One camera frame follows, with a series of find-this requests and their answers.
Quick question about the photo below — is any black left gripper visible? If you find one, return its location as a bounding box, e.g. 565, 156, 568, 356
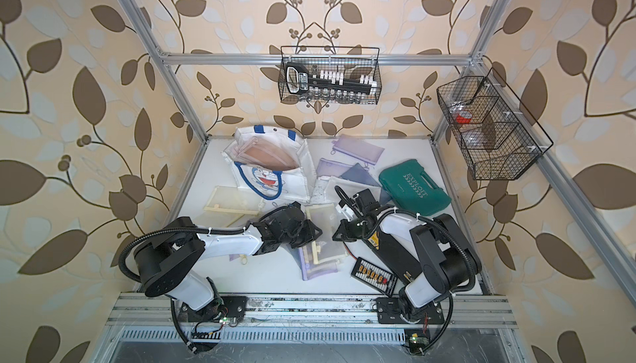
279, 219, 326, 248

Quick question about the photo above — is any purple mesh pouch pile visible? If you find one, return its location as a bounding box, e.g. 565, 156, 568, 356
298, 246, 338, 281

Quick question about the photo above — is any pink mesh pouch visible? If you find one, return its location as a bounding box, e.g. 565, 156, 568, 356
235, 137, 299, 171

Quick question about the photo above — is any yellow trimmed mesh pouch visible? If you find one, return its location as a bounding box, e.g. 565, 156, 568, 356
306, 204, 348, 265

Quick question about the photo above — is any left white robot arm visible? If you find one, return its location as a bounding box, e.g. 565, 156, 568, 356
117, 202, 322, 355

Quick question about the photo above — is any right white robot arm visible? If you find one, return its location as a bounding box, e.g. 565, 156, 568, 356
332, 187, 482, 323

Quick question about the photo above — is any white Doraemon canvas bag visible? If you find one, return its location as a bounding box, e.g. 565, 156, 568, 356
223, 125, 316, 204

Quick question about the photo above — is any blue-grey mesh pouch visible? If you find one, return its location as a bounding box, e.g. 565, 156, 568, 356
340, 163, 380, 187

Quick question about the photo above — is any yellow mesh pouch left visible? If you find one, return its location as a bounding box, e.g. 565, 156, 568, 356
193, 187, 264, 228

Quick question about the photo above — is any small purple yellow pouch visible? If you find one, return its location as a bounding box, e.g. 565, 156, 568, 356
229, 254, 248, 265

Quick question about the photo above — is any purple mesh pouch near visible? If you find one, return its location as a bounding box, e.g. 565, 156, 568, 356
316, 158, 352, 177

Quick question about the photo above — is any purple mesh pouch far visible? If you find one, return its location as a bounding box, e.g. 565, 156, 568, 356
331, 134, 385, 166

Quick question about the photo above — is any black charger board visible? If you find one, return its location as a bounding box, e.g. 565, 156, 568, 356
350, 257, 398, 297

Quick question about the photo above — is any black box yellow label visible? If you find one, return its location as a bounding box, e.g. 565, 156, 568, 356
363, 231, 422, 285

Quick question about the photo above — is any green plastic tool case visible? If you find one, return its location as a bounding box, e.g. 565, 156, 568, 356
379, 159, 451, 216

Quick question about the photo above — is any black wire basket back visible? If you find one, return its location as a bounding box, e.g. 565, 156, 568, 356
278, 45, 382, 105

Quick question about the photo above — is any black wire basket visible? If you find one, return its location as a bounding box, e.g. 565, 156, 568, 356
278, 45, 382, 105
437, 68, 554, 181

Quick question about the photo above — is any black wire basket right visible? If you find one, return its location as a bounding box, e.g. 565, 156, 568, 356
437, 68, 554, 181

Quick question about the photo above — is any aluminium frame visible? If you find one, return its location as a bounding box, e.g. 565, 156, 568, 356
88, 0, 636, 363

